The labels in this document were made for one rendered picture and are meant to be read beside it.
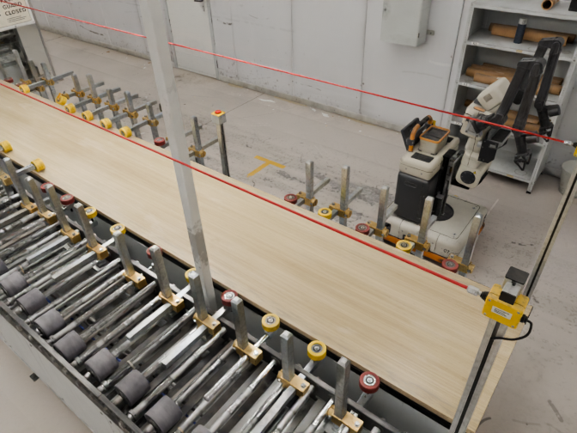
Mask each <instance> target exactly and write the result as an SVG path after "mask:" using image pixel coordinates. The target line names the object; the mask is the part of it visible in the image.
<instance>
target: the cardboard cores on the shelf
mask: <svg viewBox="0 0 577 433"><path fill-rule="evenodd" d="M516 30H517V26H512V25H505V24H499V23H493V22H491V23H490V25H489V31H490V32H491V34H492V35H497V36H502V37H508V38H514V37H515V34H516ZM549 37H563V38H564V39H565V42H564V44H563V45H562V46H566V45H567V43H570V44H573V43H574V40H575V37H576V34H567V33H561V32H555V31H548V30H542V29H536V28H529V27H526V28H525V33H524V37H523V40H529V41H534V42H539V41H540V40H541V39H542V38H549ZM515 71H516V69H514V68H509V67H505V66H500V65H496V64H488V63H483V65H479V64H472V65H471V67H468V68H467V70H466V72H465V75H466V76H473V77H474V79H473V81H474V82H480V83H484V84H488V85H490V84H492V83H493V82H495V81H497V80H498V79H500V78H501V77H505V78H506V79H507V80H508V81H509V82H511V81H512V79H513V75H514V73H515ZM543 75H544V74H542V76H541V79H540V82H539V84H538V88H537V91H536V94H535V95H538V90H539V88H540V84H541V81H542V78H543ZM563 79H564V78H560V77H556V76H553V79H552V83H551V85H550V91H549V94H553V95H559V94H560V93H561V91H562V83H563ZM472 102H473V101H472V100H468V99H466V101H465V106H466V107H468V106H469V105H470V104H471V103H472ZM517 113H518V112H517V111H514V110H510V109H509V112H508V114H507V116H508V118H507V121H506V123H505V124H504V125H505V126H509V127H513V123H514V121H515V118H516V116H517ZM539 127H540V123H539V118H538V116H534V115H530V114H528V118H527V121H526V125H525V129H524V130H525V131H538V132H539Z"/></svg>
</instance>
